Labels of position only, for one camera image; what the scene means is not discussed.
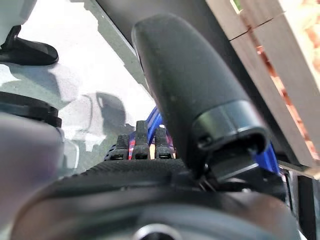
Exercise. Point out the blue plastic shopping basket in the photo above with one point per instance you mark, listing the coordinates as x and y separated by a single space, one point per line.
154 117

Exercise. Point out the silver right robot leg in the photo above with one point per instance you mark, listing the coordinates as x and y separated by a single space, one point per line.
25 140

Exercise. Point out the black left robot foot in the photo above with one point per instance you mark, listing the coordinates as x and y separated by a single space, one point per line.
30 53

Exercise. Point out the silver left robot leg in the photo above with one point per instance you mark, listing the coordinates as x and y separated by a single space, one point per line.
15 12

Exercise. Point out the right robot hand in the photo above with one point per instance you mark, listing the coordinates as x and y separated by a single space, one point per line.
190 75

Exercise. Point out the silver robot leg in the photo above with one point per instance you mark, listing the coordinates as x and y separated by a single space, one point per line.
25 140
15 12

